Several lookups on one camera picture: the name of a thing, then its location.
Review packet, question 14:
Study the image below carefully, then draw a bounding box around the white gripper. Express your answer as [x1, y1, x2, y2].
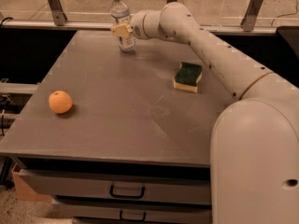
[110, 10, 148, 40]

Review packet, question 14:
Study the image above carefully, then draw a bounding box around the blue plastic water bottle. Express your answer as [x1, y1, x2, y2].
[110, 0, 135, 52]

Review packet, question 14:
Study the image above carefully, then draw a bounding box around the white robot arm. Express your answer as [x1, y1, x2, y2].
[112, 2, 299, 224]

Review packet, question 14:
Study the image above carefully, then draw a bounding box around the green yellow sponge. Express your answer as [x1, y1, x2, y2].
[173, 62, 203, 93]

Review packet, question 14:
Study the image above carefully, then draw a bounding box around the orange fruit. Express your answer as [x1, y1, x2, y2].
[49, 91, 73, 114]

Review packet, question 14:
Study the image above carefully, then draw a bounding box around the grey upper drawer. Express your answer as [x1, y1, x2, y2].
[19, 169, 211, 205]

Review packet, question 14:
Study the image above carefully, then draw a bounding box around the grey drawer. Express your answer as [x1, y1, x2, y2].
[19, 169, 211, 205]
[52, 200, 212, 224]

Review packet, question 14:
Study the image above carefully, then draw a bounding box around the grey lower drawer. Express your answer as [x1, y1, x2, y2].
[52, 200, 212, 224]

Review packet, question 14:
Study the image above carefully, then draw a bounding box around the left metal railing bracket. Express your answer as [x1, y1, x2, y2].
[48, 0, 67, 26]

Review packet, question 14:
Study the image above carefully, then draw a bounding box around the horizontal metal rail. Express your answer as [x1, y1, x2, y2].
[0, 19, 278, 36]

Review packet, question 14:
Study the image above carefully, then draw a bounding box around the black cable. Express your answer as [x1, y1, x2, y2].
[0, 16, 15, 29]

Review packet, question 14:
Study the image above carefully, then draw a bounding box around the right metal railing bracket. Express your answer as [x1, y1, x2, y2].
[240, 0, 263, 32]

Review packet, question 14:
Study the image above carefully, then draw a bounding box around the black upper drawer handle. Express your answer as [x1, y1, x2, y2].
[109, 185, 146, 200]

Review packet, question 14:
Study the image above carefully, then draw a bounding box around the black drawer handle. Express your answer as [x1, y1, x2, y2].
[119, 211, 147, 221]
[109, 185, 146, 200]

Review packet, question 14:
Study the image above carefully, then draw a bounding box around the black lower drawer handle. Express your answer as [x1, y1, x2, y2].
[119, 211, 147, 221]

